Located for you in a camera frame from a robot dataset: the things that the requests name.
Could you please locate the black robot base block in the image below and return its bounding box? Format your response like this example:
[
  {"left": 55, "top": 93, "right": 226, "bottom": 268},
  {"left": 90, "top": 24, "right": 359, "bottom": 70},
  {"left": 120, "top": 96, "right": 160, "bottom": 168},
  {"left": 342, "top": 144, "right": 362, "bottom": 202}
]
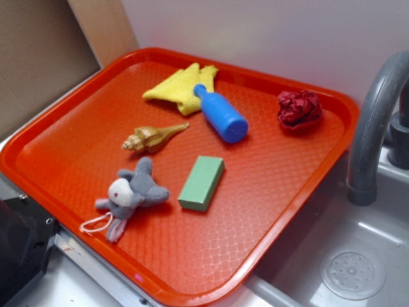
[{"left": 1, "top": 196, "right": 58, "bottom": 306}]

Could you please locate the blue plastic bottle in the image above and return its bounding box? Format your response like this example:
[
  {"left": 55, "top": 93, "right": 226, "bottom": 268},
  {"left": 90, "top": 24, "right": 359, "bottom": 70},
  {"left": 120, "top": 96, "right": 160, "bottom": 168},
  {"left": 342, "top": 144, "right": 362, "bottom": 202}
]
[{"left": 194, "top": 84, "right": 249, "bottom": 144}]

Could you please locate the orange plastic tray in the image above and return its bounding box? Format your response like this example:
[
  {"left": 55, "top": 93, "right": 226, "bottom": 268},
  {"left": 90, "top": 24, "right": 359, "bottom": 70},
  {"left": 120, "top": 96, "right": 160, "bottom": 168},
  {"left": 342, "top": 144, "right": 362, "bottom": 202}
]
[{"left": 1, "top": 48, "right": 359, "bottom": 306}]

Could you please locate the green rectangular block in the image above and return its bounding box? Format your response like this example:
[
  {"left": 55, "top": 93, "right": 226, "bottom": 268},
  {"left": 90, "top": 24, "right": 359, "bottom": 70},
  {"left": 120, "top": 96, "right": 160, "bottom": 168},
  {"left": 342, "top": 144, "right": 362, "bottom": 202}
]
[{"left": 178, "top": 156, "right": 225, "bottom": 212}]

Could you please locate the golden conch shell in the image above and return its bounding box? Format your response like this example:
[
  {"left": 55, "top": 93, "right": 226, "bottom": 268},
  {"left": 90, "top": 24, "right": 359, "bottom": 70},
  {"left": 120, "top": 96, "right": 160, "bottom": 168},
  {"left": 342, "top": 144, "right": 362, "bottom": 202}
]
[{"left": 121, "top": 123, "right": 190, "bottom": 154}]

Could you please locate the yellow cloth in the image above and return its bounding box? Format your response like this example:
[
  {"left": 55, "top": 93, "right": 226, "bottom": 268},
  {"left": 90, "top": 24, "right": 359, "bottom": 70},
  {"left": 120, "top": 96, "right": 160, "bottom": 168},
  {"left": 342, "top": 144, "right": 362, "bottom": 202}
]
[{"left": 143, "top": 63, "right": 219, "bottom": 116}]

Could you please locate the grey plush mouse toy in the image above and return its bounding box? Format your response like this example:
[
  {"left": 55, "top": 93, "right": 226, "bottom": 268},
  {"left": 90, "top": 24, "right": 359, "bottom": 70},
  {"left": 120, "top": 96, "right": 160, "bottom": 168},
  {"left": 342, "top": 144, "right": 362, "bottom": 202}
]
[{"left": 80, "top": 157, "right": 170, "bottom": 243}]

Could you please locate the crumpled red paper ball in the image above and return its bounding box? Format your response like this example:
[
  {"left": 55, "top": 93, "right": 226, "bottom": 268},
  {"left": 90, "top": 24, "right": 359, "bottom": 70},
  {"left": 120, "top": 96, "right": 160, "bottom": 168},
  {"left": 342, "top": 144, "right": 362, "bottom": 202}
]
[{"left": 277, "top": 91, "right": 323, "bottom": 131}]

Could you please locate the grey toy faucet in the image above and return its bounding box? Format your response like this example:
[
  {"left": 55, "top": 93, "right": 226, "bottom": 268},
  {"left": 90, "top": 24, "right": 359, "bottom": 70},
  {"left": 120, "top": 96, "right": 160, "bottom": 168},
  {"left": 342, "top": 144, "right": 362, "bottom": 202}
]
[{"left": 346, "top": 51, "right": 408, "bottom": 206}]

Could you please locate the grey toy sink basin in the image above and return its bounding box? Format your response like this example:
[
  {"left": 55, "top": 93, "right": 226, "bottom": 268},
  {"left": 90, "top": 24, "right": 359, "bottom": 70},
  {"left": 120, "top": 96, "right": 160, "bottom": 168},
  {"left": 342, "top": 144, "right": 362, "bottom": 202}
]
[{"left": 246, "top": 148, "right": 408, "bottom": 306}]

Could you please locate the brown cardboard panel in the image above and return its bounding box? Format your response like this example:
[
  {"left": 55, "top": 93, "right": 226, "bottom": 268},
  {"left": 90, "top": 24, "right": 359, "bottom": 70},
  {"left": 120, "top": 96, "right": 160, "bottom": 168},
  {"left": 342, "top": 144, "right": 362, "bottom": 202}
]
[{"left": 1, "top": 1, "right": 138, "bottom": 139}]

